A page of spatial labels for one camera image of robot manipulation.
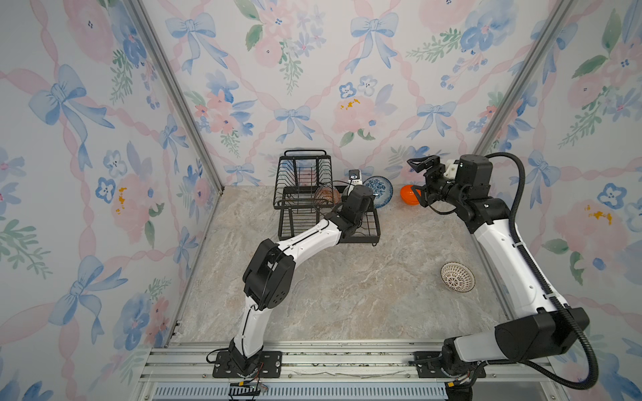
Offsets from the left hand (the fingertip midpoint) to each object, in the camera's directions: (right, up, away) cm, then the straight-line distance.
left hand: (367, 187), depth 87 cm
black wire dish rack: (-24, -1, +30) cm, 39 cm away
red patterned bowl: (-13, -1, +27) cm, 30 cm away
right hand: (+10, +4, -14) cm, 18 cm away
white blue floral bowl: (+5, 0, +1) cm, 6 cm away
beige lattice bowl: (+34, -32, +4) cm, 47 cm away
